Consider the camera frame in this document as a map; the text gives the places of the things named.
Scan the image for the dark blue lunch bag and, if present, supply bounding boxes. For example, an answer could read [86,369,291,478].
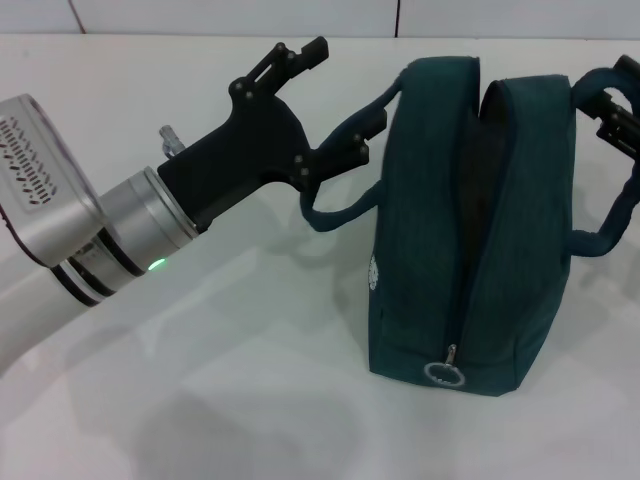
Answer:
[298,54,640,399]

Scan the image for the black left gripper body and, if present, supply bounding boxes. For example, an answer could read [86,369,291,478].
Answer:
[157,76,319,235]

